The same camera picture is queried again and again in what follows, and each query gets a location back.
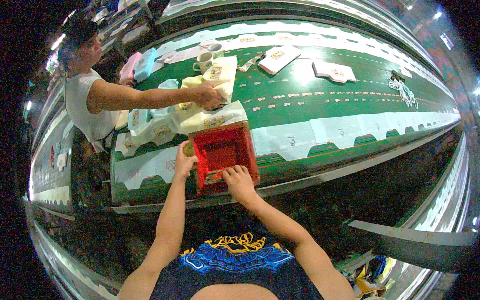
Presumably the person's right hand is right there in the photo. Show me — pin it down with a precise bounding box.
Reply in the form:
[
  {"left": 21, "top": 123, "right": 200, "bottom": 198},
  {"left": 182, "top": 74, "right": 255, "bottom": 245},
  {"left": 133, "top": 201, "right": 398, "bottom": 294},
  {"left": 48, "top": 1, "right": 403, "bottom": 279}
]
[{"left": 222, "top": 165, "right": 260, "bottom": 205}]

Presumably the person's left hand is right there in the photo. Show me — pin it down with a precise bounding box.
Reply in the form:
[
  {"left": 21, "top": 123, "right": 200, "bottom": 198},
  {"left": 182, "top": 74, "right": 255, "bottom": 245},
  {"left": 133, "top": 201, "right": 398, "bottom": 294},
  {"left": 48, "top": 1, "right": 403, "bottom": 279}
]
[{"left": 173, "top": 140, "right": 199, "bottom": 181}]

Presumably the wooden squeegee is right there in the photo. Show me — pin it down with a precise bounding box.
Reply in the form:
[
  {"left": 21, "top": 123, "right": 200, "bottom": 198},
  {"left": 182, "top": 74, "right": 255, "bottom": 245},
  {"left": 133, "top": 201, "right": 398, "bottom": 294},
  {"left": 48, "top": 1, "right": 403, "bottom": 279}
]
[{"left": 203, "top": 168, "right": 235, "bottom": 185}]

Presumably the red screen printing frame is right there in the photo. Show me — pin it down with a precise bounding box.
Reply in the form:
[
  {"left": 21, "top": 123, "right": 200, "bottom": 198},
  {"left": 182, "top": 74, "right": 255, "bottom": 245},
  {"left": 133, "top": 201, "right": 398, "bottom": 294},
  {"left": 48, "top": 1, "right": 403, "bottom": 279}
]
[{"left": 182, "top": 121, "right": 262, "bottom": 196}]

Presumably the heap of printed bags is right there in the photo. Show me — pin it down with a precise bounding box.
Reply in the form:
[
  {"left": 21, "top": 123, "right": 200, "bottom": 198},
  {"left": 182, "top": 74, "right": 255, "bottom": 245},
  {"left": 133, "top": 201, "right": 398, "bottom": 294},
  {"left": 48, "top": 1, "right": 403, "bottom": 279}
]
[{"left": 114, "top": 78, "right": 249, "bottom": 157}]

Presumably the cream printed bag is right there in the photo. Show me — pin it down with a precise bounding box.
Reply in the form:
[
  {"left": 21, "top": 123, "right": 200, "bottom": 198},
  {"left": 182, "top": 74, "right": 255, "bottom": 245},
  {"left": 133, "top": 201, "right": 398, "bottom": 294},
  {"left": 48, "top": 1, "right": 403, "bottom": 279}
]
[{"left": 202, "top": 56, "right": 239, "bottom": 104}]

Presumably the person's body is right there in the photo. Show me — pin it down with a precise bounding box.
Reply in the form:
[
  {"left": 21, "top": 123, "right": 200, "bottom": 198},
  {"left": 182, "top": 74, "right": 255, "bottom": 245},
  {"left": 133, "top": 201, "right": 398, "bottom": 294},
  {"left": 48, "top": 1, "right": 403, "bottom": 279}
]
[{"left": 118, "top": 225, "right": 357, "bottom": 300}]

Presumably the row of blank white bags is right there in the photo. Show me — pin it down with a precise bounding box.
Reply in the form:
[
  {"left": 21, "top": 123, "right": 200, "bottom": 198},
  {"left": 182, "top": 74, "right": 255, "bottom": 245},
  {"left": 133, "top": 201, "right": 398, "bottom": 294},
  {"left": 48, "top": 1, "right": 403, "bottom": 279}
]
[{"left": 113, "top": 112, "right": 462, "bottom": 191}]

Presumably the white mug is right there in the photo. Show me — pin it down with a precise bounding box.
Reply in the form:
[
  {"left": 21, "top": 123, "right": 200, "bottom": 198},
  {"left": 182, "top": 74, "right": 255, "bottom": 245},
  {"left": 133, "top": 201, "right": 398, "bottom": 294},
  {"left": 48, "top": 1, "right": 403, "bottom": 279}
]
[{"left": 192, "top": 52, "right": 215, "bottom": 74}]

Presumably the stack of white printed bags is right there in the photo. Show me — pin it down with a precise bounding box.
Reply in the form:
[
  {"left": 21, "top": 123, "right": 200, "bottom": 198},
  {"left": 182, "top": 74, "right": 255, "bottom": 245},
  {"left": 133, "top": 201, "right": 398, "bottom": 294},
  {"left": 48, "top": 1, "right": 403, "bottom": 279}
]
[
  {"left": 257, "top": 45, "right": 302, "bottom": 75},
  {"left": 312, "top": 60, "right": 357, "bottom": 84}
]

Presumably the white cloth sheet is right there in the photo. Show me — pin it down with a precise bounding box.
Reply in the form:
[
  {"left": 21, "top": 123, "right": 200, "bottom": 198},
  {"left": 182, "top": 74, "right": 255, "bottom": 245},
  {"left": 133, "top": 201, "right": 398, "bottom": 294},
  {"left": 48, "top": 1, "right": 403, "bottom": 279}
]
[{"left": 155, "top": 45, "right": 207, "bottom": 65}]

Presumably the stack of light blue bags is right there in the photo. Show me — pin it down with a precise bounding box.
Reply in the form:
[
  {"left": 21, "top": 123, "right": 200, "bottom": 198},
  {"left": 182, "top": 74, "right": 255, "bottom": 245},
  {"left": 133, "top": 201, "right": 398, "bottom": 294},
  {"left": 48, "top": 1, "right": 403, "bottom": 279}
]
[{"left": 133, "top": 47, "right": 158, "bottom": 83}]

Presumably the row of white bags with prints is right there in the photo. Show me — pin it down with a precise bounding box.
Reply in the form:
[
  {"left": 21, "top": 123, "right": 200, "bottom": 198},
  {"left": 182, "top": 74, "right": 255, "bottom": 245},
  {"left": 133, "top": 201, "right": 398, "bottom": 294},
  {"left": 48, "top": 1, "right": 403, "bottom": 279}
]
[{"left": 157, "top": 20, "right": 452, "bottom": 98}]

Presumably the stack of pink bags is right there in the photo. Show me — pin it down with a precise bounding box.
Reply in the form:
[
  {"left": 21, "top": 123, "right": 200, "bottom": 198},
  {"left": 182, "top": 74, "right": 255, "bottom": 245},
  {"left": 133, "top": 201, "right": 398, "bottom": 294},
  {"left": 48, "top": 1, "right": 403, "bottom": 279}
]
[{"left": 119, "top": 52, "right": 143, "bottom": 86}]

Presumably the heap of coloured bags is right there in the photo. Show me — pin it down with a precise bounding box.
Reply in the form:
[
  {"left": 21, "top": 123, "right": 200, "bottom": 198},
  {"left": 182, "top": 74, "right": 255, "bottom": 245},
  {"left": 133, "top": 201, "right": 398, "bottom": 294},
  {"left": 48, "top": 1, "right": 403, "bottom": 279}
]
[{"left": 337, "top": 255, "right": 397, "bottom": 299}]

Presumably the long printing table with bags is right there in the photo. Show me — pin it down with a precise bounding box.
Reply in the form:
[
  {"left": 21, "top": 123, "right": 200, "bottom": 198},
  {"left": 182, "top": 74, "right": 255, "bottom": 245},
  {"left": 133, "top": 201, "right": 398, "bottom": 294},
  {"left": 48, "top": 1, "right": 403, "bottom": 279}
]
[
  {"left": 155, "top": 0, "right": 445, "bottom": 74},
  {"left": 28, "top": 75, "right": 76, "bottom": 206}
]

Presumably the grey metal bar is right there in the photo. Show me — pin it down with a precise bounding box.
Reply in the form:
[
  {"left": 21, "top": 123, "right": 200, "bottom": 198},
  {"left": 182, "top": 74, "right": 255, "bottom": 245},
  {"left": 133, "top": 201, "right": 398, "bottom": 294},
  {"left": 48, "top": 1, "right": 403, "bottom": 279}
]
[{"left": 347, "top": 220, "right": 478, "bottom": 247}]

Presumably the bundle of white strings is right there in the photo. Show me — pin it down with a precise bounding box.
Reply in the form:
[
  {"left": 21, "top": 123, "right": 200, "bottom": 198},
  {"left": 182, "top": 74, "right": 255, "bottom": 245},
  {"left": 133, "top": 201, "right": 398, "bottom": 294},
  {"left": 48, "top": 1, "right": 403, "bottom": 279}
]
[{"left": 387, "top": 77, "right": 419, "bottom": 110}]

